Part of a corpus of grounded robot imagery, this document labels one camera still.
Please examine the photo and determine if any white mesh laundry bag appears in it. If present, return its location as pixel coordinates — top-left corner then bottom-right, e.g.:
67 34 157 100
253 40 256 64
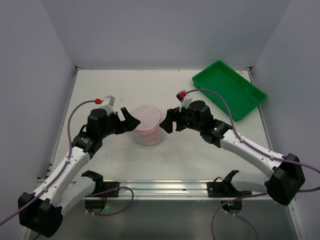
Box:
130 104 163 146

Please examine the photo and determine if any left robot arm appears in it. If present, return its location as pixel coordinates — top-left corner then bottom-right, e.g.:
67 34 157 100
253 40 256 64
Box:
18 107 141 238

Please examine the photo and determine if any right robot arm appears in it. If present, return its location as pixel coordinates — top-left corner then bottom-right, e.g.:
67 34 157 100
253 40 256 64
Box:
159 100 306 206

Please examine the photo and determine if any green plastic tray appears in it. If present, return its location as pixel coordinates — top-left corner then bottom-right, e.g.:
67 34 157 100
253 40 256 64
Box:
192 60 267 122

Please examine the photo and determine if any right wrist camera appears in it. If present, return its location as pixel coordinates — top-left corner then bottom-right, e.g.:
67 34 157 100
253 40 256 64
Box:
176 90 193 112

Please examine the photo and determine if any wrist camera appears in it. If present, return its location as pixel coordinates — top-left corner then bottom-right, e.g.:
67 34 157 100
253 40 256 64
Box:
100 95 115 115
176 90 193 112

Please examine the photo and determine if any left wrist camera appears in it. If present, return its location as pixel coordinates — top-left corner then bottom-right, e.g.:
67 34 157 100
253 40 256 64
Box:
100 95 115 115

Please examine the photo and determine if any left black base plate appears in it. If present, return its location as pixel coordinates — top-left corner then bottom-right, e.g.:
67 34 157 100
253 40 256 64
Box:
101 181 120 198

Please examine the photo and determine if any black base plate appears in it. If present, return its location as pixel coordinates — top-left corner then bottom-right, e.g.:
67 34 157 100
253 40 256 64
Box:
206 176 226 198
101 181 120 198

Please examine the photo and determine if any aluminium mounting rail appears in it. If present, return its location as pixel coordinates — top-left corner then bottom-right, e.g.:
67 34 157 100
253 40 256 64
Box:
37 180 276 201

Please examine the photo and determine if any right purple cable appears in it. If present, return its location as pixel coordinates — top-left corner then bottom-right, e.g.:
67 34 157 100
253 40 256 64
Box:
177 88 320 240

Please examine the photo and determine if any purple cable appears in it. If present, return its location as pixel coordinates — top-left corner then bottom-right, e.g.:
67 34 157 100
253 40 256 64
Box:
177 88 320 240
0 98 136 226

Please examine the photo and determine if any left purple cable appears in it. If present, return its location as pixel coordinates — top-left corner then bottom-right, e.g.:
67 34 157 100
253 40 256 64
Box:
0 98 136 226

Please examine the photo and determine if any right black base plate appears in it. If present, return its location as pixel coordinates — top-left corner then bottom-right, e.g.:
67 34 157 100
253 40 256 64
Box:
206 176 226 198

